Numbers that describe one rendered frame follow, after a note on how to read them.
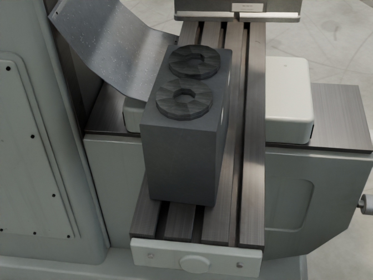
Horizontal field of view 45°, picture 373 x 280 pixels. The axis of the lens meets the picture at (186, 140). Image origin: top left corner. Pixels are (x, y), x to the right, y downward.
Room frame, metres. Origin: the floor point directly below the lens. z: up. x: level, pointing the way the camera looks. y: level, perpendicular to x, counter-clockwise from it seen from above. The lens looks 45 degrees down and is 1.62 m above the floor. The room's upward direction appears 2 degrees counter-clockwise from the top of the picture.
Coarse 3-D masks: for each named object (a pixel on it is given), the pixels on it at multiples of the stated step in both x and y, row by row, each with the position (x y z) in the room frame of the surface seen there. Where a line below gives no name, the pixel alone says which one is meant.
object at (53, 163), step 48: (0, 0) 0.86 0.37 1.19; (48, 0) 0.90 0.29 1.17; (0, 48) 0.86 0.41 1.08; (48, 48) 0.87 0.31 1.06; (0, 96) 0.85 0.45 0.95; (48, 96) 0.85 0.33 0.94; (96, 96) 1.05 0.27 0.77; (0, 144) 0.86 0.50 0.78; (48, 144) 0.84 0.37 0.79; (0, 192) 0.86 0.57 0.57; (48, 192) 0.84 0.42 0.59; (96, 192) 0.89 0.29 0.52; (0, 240) 0.88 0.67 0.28; (48, 240) 0.85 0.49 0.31; (96, 240) 0.84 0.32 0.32
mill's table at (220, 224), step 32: (192, 32) 1.05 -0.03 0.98; (224, 32) 1.08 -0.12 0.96; (256, 32) 1.04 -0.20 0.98; (256, 64) 0.89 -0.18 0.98; (256, 96) 0.77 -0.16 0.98; (256, 128) 0.67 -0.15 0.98; (224, 160) 0.58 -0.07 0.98; (256, 160) 0.58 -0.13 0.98; (224, 192) 0.50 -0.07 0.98; (256, 192) 0.50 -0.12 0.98; (160, 224) 0.46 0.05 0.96; (192, 224) 0.44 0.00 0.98; (224, 224) 0.43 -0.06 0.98; (256, 224) 0.43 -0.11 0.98; (160, 256) 0.40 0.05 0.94; (192, 256) 0.39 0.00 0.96; (224, 256) 0.38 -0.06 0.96; (256, 256) 0.38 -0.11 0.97
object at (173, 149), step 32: (192, 64) 0.62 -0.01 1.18; (224, 64) 0.64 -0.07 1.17; (160, 96) 0.54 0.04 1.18; (192, 96) 0.55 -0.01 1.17; (224, 96) 0.56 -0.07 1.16; (160, 128) 0.49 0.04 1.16; (192, 128) 0.48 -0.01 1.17; (224, 128) 0.59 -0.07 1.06; (160, 160) 0.49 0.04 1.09; (192, 160) 0.48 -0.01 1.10; (160, 192) 0.49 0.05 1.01; (192, 192) 0.48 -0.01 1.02
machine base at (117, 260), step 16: (0, 256) 0.87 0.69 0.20; (112, 256) 0.85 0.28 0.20; (128, 256) 0.84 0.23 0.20; (304, 256) 0.85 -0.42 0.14; (0, 272) 0.82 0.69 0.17; (16, 272) 0.81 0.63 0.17; (32, 272) 0.81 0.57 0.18; (48, 272) 0.80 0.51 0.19; (64, 272) 0.79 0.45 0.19; (80, 272) 0.79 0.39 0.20; (96, 272) 0.79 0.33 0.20; (112, 272) 0.78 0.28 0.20; (128, 272) 0.78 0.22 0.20; (144, 272) 0.78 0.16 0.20; (160, 272) 0.78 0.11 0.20; (176, 272) 0.77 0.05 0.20; (272, 272) 0.76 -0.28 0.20; (288, 272) 0.76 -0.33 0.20; (304, 272) 0.78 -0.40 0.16
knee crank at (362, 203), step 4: (364, 196) 0.78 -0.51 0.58; (368, 196) 0.78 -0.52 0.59; (372, 196) 0.78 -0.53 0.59; (360, 200) 0.78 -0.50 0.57; (364, 200) 0.77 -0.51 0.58; (368, 200) 0.76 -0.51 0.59; (372, 200) 0.76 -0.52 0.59; (360, 204) 0.76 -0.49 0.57; (364, 204) 0.76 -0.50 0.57; (368, 204) 0.75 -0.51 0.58; (372, 204) 0.75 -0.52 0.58; (360, 208) 0.77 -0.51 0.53; (364, 208) 0.75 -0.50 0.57; (368, 208) 0.74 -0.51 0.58; (372, 208) 0.74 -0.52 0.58; (364, 212) 0.74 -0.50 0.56; (368, 212) 0.74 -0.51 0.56; (372, 212) 0.74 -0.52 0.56
